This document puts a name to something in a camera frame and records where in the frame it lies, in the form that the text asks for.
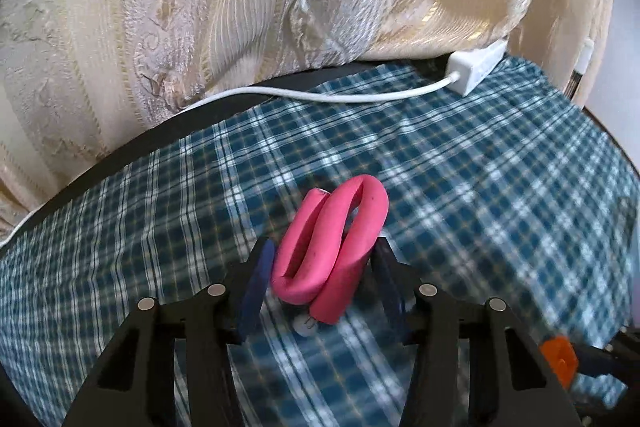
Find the white capped cylinder bottle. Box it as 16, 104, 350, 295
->
572, 38, 597, 92

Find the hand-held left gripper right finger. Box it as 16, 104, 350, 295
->
372, 237, 583, 427

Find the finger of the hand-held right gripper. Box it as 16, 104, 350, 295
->
570, 327, 640, 379

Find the white power strip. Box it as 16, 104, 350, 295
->
446, 38, 510, 98

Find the blue plaid tablecloth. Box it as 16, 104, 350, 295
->
0, 56, 640, 427

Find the pink foam hair curler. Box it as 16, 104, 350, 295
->
270, 174, 390, 339

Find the orange toy block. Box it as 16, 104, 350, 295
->
539, 335, 580, 389

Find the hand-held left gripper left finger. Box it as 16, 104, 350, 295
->
62, 237, 277, 427

